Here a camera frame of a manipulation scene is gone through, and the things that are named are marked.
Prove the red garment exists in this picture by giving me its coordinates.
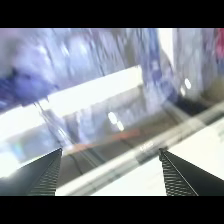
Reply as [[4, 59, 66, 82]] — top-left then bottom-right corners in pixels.
[[214, 28, 224, 61]]

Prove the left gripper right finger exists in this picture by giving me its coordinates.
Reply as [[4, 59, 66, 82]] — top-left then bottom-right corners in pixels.
[[158, 147, 224, 197]]

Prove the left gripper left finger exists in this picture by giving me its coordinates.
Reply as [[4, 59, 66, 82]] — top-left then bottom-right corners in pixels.
[[0, 147, 63, 197]]

